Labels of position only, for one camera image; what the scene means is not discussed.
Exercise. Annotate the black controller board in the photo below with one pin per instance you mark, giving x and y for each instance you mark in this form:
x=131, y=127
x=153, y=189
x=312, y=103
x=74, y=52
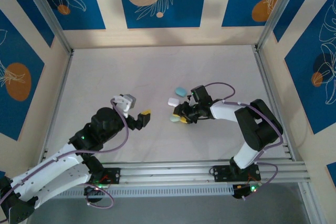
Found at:
x=92, y=192
x=240, y=191

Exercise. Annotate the mint green earbud charging case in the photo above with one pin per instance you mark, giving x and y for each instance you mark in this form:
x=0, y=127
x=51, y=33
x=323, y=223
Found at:
x=173, y=119

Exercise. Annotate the blue earbud charging case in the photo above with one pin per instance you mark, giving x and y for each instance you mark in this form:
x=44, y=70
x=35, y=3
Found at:
x=181, y=91

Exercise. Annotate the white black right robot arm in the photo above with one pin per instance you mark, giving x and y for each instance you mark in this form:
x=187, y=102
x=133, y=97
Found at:
x=223, y=111

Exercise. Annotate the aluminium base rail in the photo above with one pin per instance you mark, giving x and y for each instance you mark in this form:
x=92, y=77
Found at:
x=168, y=174

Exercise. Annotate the aluminium side rail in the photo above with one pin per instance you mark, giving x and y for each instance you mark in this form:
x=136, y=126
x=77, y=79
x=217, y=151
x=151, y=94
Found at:
x=266, y=72
x=62, y=82

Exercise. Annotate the white earbud charging case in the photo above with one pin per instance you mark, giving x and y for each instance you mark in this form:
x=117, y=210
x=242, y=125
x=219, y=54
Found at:
x=173, y=101

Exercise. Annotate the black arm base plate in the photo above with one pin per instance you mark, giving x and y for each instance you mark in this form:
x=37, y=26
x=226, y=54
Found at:
x=114, y=175
x=219, y=174

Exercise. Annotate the aluminium frame post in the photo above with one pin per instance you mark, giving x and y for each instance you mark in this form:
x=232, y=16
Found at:
x=281, y=11
x=47, y=16

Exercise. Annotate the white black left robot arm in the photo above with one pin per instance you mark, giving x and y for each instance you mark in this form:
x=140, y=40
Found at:
x=65, y=179

